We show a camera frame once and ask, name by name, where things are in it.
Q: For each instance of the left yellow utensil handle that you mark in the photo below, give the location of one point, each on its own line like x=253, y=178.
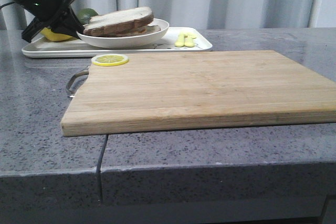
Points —
x=180, y=41

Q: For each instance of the yellow lemon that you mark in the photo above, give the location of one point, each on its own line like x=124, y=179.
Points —
x=54, y=37

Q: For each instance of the right yellow utensil handle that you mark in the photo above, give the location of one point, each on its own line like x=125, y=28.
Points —
x=189, y=39

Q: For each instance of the white bread slice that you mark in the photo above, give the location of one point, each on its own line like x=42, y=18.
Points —
x=118, y=22

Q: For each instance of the green lime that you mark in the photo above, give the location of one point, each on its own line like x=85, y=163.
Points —
x=85, y=14

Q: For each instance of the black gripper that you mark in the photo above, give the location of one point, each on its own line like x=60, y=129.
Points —
x=54, y=14

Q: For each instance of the metal cutting board handle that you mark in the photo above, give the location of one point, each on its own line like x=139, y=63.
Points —
x=69, y=92

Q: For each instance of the wooden cutting board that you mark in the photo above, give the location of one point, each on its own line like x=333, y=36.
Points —
x=197, y=90

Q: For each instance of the yellow utensil handle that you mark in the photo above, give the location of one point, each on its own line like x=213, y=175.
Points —
x=180, y=41
x=189, y=39

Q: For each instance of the lemon slice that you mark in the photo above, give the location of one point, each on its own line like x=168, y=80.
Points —
x=109, y=60

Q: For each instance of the white bear tray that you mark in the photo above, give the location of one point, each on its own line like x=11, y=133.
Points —
x=43, y=48

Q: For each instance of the white round plate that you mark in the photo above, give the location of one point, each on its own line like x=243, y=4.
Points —
x=128, y=42

